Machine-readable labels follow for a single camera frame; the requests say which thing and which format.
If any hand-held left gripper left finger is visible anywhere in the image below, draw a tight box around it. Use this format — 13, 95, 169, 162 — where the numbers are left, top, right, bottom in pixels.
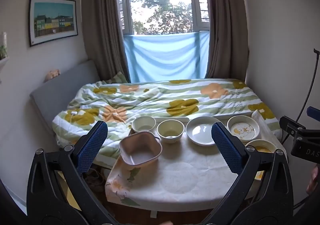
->
26, 120, 118, 225

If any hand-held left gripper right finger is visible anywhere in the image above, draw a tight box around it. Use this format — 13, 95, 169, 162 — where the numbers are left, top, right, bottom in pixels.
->
200, 121, 295, 225

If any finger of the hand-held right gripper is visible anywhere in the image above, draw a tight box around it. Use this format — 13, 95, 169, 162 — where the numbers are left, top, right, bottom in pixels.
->
307, 106, 320, 118
279, 115, 307, 138

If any white round plate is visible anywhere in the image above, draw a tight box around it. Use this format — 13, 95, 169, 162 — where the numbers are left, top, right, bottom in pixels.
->
186, 116, 227, 147

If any pink square bowl with handles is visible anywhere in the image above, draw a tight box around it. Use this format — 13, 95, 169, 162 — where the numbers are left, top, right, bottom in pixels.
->
119, 131, 162, 166

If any person's right hand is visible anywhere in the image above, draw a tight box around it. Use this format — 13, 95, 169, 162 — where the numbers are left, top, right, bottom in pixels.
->
306, 165, 320, 195

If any duck print plate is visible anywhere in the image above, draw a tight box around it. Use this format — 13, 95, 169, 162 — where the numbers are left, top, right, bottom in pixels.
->
227, 115, 261, 142

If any yellow inside bowl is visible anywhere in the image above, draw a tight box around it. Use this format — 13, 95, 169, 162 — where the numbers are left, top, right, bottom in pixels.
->
245, 139, 274, 154

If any floral tablecloth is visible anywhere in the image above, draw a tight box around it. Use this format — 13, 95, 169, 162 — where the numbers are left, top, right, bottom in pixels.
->
104, 110, 278, 207

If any cream cup left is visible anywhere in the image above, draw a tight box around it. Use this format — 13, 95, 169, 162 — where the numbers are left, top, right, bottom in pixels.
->
131, 116, 157, 133

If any cream round bowl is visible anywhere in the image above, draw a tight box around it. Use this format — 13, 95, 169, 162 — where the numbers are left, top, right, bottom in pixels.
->
157, 119, 186, 144

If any grey upholstered headboard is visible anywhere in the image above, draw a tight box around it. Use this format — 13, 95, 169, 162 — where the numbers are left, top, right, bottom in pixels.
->
29, 60, 101, 138

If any green pillow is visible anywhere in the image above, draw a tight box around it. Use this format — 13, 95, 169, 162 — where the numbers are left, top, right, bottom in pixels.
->
106, 71, 128, 84

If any floral striped blanket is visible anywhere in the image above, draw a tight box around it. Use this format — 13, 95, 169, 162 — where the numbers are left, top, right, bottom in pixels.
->
52, 78, 282, 169

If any small plush toy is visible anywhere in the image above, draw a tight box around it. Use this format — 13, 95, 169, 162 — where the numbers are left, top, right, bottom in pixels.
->
44, 69, 61, 83

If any light blue cloth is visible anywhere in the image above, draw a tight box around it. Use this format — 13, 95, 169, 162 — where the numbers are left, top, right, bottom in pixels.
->
123, 31, 211, 83

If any brown curtain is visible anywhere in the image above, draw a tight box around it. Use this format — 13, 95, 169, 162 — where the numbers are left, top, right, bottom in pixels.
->
204, 0, 251, 86
80, 0, 132, 84

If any framed houses picture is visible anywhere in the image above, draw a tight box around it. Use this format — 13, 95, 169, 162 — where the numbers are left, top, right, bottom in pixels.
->
28, 0, 78, 47

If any small green plant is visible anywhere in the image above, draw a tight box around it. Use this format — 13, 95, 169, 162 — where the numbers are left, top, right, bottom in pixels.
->
0, 32, 8, 61

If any tangle of floor cables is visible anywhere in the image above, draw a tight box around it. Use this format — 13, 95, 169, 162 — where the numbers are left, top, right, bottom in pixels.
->
84, 163, 108, 187

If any black cable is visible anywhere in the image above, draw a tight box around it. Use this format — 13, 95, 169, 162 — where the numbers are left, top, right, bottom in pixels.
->
282, 49, 320, 144

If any white wall shelf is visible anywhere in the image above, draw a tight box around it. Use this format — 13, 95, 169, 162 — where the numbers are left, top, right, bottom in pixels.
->
0, 56, 9, 83

